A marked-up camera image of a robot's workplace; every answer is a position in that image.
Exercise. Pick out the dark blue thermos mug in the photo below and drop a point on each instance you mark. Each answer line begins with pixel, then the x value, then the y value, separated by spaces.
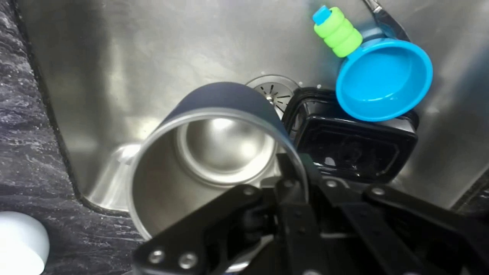
pixel 218 148

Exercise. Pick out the small white bowl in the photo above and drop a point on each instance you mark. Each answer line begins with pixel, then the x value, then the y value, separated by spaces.
pixel 20 245

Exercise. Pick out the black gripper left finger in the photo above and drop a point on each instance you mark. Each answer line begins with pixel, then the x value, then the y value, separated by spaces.
pixel 214 230

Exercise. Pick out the black plastic container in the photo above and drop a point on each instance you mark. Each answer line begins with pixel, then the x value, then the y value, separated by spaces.
pixel 356 148

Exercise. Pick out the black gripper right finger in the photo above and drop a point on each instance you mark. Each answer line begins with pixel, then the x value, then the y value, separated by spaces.
pixel 386 230

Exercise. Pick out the sink drain strainer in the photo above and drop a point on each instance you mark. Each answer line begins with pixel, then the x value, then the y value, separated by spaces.
pixel 272 90

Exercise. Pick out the stainless steel sink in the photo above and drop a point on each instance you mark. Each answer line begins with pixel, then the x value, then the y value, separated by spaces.
pixel 127 62

